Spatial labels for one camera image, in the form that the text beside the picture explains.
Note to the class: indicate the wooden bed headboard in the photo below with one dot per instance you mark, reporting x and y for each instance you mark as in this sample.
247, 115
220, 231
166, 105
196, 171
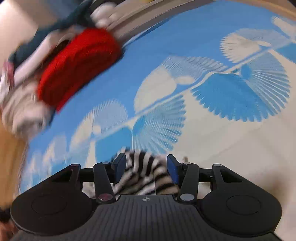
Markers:
13, 154

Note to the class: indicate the white folded bedding stack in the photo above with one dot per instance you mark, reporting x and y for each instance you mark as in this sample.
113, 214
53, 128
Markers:
11, 78

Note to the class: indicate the blue white patterned bedspread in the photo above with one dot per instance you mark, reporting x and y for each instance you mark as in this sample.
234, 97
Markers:
215, 84

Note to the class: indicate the cream folded blanket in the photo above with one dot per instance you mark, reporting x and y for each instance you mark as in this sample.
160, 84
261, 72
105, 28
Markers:
23, 114

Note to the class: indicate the dark teal plush shark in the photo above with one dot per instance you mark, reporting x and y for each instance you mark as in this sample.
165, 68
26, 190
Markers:
79, 17

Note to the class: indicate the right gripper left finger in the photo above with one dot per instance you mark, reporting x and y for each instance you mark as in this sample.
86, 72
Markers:
106, 174

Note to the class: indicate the red folded blanket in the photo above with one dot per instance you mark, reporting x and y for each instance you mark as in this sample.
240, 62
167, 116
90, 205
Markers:
86, 56

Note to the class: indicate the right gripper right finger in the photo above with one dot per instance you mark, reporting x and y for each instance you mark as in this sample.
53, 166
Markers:
186, 177

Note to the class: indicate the striped hoodie with white vest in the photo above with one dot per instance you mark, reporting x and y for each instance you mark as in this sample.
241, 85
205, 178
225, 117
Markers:
145, 174

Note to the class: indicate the white plush toy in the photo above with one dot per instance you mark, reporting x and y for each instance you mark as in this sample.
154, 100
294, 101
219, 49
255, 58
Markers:
104, 15

